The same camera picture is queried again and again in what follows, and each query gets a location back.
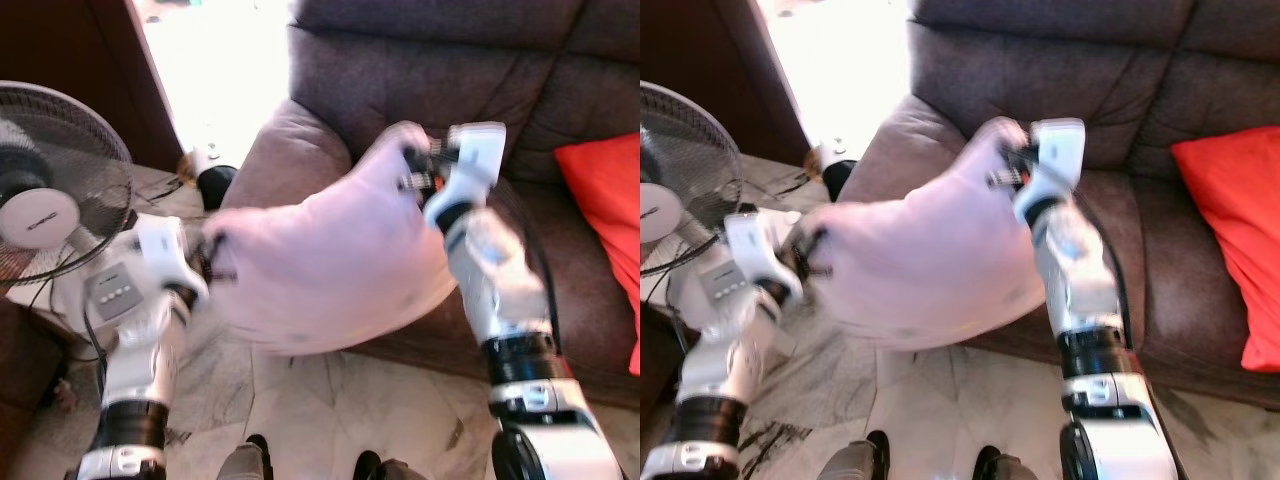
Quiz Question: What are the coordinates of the silver robot leg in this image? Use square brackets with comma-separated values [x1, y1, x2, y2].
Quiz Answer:
[974, 444, 1042, 480]
[217, 434, 274, 480]
[819, 430, 892, 480]
[351, 449, 432, 480]

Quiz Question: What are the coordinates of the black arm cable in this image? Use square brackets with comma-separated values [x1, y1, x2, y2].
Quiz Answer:
[84, 300, 111, 367]
[498, 188, 563, 353]
[1074, 194, 1133, 347]

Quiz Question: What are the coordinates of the pink pillow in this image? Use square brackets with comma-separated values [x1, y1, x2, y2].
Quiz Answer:
[200, 121, 472, 357]
[800, 116, 1052, 352]

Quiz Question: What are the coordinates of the grey-brown fabric sofa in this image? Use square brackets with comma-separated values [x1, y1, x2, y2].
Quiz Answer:
[218, 0, 641, 407]
[835, 0, 1280, 412]

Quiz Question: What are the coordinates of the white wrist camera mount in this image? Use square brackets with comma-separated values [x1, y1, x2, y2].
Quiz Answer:
[724, 211, 802, 302]
[134, 214, 207, 302]
[424, 121, 509, 227]
[1011, 117, 1089, 224]

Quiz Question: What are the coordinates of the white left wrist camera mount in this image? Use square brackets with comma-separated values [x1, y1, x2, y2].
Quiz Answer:
[724, 211, 802, 302]
[134, 214, 207, 302]

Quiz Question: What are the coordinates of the black and white appliance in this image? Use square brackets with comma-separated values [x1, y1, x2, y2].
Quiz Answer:
[809, 139, 857, 202]
[179, 144, 240, 212]

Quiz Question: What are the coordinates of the silver left robot leg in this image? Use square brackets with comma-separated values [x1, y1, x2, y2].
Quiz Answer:
[217, 434, 274, 480]
[819, 430, 892, 480]

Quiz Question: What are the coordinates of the dark wooden furniture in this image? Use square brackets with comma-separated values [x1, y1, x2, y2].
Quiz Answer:
[0, 298, 67, 473]
[640, 303, 693, 423]

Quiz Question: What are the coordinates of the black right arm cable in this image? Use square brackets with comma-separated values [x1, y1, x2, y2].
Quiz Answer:
[1074, 194, 1133, 347]
[498, 188, 563, 353]

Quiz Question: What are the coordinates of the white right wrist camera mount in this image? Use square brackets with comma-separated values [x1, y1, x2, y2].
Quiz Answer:
[424, 121, 509, 227]
[1011, 117, 1089, 224]

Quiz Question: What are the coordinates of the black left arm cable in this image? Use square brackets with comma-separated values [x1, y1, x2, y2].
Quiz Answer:
[84, 300, 111, 367]

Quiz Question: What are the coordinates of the silver right robot leg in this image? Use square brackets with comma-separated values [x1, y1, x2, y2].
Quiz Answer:
[351, 449, 432, 480]
[974, 444, 1042, 480]

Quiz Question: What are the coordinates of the red pillow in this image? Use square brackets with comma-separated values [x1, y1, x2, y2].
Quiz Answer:
[553, 132, 641, 377]
[1170, 125, 1280, 374]

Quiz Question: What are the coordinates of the dark wooden door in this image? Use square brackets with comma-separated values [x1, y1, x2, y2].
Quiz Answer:
[0, 0, 187, 172]
[640, 0, 812, 167]

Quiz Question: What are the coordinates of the white standing fan black grille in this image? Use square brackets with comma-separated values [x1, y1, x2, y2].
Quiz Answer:
[0, 80, 203, 337]
[640, 80, 793, 333]

